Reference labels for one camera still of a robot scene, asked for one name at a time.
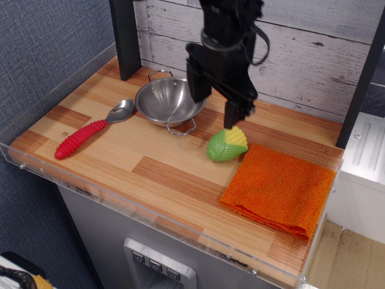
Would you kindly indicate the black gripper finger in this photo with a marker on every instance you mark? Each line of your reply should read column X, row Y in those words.
column 200, row 88
column 234, row 112

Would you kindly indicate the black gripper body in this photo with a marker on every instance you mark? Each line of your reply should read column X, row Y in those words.
column 227, row 72

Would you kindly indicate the green yellow toy corn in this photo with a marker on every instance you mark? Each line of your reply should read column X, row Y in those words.
column 226, row 145

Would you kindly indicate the silver metal bowl with handles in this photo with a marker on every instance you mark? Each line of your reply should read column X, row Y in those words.
column 166, row 101

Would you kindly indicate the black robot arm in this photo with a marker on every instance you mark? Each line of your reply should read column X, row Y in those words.
column 230, row 25

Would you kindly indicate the orange folded cloth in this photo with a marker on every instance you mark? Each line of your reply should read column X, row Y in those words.
column 278, row 190

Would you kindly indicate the white ribbed toy counter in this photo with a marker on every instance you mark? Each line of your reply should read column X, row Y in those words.
column 357, row 200

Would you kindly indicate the grey toy fridge cabinet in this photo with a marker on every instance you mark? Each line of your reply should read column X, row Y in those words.
column 103, row 231

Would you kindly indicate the silver dispenser panel with buttons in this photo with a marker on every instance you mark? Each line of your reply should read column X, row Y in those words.
column 153, row 269

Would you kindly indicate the clear acrylic table guard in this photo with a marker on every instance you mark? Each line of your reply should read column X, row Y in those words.
column 135, row 166

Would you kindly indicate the black and yellow object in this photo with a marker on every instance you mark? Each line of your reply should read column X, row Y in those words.
column 18, row 272

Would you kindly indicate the red handled metal spoon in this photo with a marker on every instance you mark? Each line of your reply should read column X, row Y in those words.
column 119, row 113

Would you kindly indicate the left black upright post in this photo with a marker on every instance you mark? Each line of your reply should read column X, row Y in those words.
column 126, row 37

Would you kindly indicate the black upright post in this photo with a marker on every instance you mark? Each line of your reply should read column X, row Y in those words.
column 126, row 37
column 362, row 85

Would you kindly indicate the right black upright post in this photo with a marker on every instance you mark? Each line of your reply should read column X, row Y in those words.
column 362, row 85

